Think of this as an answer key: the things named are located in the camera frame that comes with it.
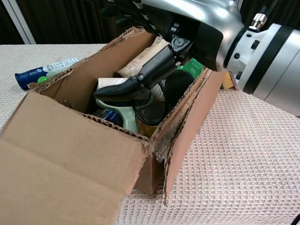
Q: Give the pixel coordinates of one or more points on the silver and black right robot hand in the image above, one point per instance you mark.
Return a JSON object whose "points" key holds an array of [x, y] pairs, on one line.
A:
{"points": [[199, 28]]}

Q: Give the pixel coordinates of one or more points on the taped brown cardboard box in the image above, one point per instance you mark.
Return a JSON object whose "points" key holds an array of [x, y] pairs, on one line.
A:
{"points": [[58, 164]]}

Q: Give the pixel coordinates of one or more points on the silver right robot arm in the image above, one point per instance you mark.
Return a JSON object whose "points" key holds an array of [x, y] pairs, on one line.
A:
{"points": [[276, 65]]}

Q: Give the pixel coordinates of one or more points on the green snack packet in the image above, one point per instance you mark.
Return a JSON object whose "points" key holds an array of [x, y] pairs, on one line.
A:
{"points": [[192, 68]]}

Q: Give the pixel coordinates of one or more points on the yellow and green sponge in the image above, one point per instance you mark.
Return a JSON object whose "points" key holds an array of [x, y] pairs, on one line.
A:
{"points": [[227, 82]]}

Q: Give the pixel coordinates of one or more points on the beige snack packet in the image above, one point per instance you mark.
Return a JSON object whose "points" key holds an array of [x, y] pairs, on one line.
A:
{"points": [[138, 63]]}

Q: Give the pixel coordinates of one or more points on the black mesh pen holder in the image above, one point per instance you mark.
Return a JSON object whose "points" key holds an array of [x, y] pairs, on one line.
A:
{"points": [[152, 110]]}

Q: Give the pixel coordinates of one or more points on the white paper packet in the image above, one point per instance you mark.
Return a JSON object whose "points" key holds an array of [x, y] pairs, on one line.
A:
{"points": [[107, 82]]}

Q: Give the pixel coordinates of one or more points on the dark blue labelled bottle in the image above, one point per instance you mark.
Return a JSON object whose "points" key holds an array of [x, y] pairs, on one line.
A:
{"points": [[112, 117]]}

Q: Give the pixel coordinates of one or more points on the white waffle tablecloth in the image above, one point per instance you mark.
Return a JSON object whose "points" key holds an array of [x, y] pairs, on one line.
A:
{"points": [[234, 152]]}

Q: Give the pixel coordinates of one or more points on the bottle with green cap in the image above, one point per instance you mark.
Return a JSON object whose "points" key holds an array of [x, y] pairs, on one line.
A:
{"points": [[42, 79]]}

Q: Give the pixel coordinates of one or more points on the white tube with blue cap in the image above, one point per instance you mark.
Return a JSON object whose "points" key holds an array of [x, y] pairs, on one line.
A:
{"points": [[25, 78]]}

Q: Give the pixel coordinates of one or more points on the white frame post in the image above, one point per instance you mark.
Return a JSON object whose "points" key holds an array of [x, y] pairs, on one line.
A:
{"points": [[21, 25]]}

